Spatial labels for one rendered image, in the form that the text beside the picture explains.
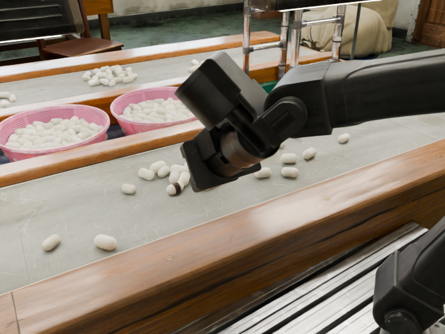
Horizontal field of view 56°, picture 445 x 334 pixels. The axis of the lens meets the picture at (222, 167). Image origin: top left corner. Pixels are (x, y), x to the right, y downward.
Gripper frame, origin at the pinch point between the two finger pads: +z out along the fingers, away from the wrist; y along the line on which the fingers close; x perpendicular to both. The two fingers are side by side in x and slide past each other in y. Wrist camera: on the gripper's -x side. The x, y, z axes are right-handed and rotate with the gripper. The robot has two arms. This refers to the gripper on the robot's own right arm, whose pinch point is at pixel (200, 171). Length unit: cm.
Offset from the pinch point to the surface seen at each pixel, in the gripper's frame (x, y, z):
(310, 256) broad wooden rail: 19.1, -15.3, 2.6
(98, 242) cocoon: 5.2, 16.2, 9.7
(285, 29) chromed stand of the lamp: -42, -64, 45
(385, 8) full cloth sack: -133, -348, 223
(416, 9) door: -135, -417, 239
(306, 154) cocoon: 1.3, -31.1, 14.3
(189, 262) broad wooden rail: 12.3, 6.3, -0.2
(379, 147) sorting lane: 5, -50, 12
